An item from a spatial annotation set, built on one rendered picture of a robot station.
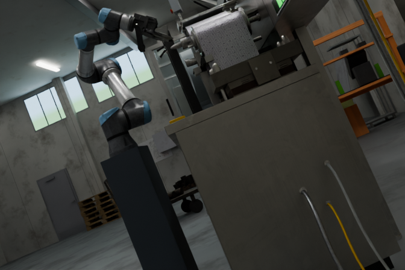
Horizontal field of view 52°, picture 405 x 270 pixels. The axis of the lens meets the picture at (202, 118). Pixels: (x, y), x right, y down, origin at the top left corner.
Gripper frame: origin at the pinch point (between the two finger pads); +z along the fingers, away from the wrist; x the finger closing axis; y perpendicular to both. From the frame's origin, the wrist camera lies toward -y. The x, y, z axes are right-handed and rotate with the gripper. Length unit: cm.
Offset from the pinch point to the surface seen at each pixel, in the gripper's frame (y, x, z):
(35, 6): 149, 676, -384
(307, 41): 22, 8, 65
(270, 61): -3, -28, 45
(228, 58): -1.5, -5.2, 29.1
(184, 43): 6.6, 23.4, 4.8
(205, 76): -11.1, 2.7, 20.9
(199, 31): 6.9, -4.5, 12.3
